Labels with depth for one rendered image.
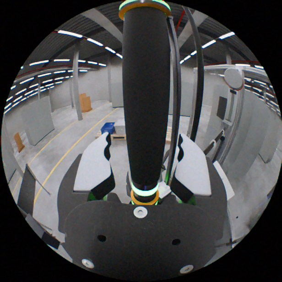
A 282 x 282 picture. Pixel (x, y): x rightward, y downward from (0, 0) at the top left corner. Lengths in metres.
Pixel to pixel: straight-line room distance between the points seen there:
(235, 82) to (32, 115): 6.71
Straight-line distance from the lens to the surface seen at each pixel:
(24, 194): 2.09
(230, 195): 0.57
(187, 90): 5.88
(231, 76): 0.75
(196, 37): 0.17
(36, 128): 6.42
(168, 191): 0.20
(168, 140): 3.08
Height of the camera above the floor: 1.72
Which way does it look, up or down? 32 degrees down
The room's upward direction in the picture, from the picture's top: 1 degrees counter-clockwise
